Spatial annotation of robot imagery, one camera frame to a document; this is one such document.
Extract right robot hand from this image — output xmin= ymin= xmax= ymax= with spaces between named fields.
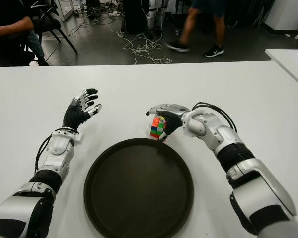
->
xmin=146 ymin=103 xmax=191 ymax=143

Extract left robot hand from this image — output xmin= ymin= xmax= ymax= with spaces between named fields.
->
xmin=62 ymin=88 xmax=103 ymax=132

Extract multicoloured Rubik's cube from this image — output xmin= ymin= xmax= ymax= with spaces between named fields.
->
xmin=149 ymin=115 xmax=167 ymax=143

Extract dark brown round plate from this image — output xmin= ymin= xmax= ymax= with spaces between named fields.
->
xmin=83 ymin=138 xmax=195 ymax=238

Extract standing person in blue jeans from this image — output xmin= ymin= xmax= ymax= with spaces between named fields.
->
xmin=27 ymin=29 xmax=50 ymax=67

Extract black folding chair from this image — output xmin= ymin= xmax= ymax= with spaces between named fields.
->
xmin=29 ymin=0 xmax=79 ymax=62

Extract walking person in dark shorts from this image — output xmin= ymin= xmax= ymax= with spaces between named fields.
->
xmin=165 ymin=0 xmax=227 ymax=58

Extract white humanoid robot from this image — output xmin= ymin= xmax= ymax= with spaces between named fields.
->
xmin=146 ymin=0 xmax=168 ymax=36

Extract white display cabinet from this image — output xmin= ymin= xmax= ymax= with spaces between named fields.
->
xmin=56 ymin=0 xmax=75 ymax=22

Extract black cabinet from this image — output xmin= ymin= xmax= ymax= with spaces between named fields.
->
xmin=123 ymin=0 xmax=149 ymax=35

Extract seated person in black shirt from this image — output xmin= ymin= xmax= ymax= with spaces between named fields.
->
xmin=0 ymin=0 xmax=36 ymax=67

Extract white side table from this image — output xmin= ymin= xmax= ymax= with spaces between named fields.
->
xmin=264 ymin=49 xmax=298 ymax=92

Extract white block with black base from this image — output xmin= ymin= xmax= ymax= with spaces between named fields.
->
xmin=264 ymin=0 xmax=298 ymax=32

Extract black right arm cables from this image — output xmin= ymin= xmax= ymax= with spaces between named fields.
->
xmin=191 ymin=101 xmax=238 ymax=135

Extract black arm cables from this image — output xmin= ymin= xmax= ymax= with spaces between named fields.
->
xmin=34 ymin=134 xmax=53 ymax=174
xmin=191 ymin=101 xmax=238 ymax=135

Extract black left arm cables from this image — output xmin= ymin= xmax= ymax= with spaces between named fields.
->
xmin=34 ymin=134 xmax=53 ymax=174

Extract white floor cable tangle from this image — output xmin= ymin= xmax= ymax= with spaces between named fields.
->
xmin=109 ymin=24 xmax=173 ymax=65

